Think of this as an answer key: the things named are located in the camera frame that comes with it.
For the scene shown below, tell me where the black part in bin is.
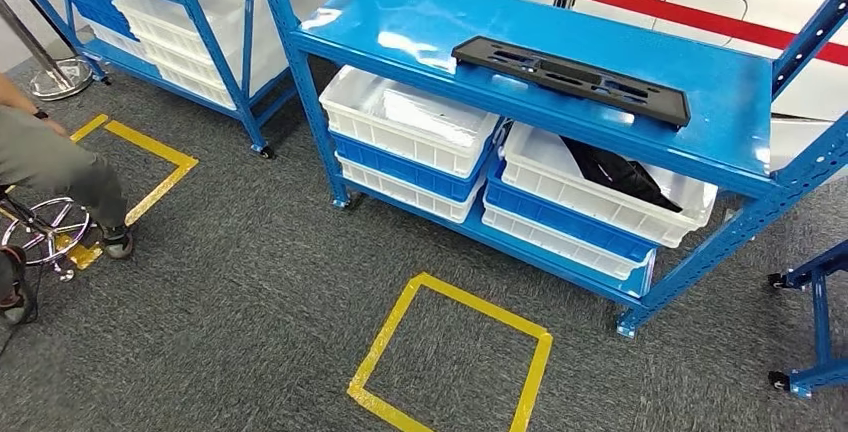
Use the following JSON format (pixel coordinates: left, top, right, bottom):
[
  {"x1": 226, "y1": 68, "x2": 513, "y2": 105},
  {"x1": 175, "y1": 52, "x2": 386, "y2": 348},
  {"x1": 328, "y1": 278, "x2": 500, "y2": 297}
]
[{"x1": 559, "y1": 136, "x2": 684, "y2": 214}]

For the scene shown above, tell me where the black plastic car part panel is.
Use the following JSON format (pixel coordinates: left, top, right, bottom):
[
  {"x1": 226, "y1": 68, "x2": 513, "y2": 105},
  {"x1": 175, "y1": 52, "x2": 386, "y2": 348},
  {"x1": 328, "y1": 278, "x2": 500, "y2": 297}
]
[{"x1": 451, "y1": 35, "x2": 692, "y2": 131}]

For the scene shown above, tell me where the blue plastic bin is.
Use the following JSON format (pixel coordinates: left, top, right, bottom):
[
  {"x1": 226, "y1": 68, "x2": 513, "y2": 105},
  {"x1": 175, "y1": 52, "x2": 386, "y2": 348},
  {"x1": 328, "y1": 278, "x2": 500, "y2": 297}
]
[
  {"x1": 44, "y1": 0, "x2": 137, "y2": 39},
  {"x1": 485, "y1": 163, "x2": 658, "y2": 265},
  {"x1": 329, "y1": 130, "x2": 505, "y2": 204}
]

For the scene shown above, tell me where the yellow floor tape square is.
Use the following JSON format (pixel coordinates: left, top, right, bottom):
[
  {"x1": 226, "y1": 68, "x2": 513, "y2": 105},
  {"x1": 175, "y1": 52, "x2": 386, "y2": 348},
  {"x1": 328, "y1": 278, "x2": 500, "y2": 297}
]
[{"x1": 347, "y1": 272, "x2": 554, "y2": 432}]

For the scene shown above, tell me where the person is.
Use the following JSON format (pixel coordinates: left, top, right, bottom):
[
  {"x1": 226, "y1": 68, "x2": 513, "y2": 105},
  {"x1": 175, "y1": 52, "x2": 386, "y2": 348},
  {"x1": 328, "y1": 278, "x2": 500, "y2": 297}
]
[{"x1": 0, "y1": 73, "x2": 135, "y2": 326}]

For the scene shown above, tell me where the black stool with chrome base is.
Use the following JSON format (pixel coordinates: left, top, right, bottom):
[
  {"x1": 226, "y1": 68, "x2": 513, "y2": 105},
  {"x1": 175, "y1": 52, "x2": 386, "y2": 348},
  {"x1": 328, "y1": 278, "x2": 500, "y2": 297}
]
[{"x1": 0, "y1": 187, "x2": 92, "y2": 285}]

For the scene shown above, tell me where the chrome stanchion post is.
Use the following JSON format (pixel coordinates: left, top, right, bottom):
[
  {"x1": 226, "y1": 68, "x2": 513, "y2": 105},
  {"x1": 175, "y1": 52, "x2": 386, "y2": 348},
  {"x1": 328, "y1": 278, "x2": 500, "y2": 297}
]
[{"x1": 0, "y1": 0, "x2": 95, "y2": 102}]

